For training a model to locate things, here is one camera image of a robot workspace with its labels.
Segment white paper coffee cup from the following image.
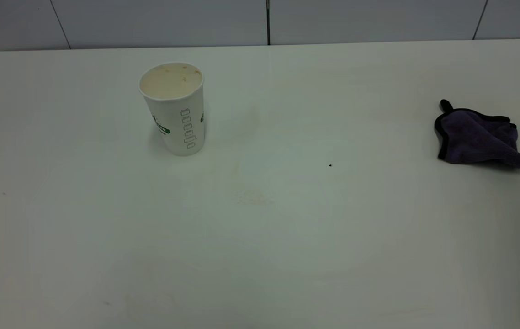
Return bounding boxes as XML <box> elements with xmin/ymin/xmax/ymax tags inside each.
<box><xmin>138</xmin><ymin>62</ymin><xmax>206</xmax><ymax>157</ymax></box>

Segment purple cloth with black trim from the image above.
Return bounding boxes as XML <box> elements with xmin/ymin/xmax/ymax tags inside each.
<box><xmin>434</xmin><ymin>99</ymin><xmax>520</xmax><ymax>169</ymax></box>

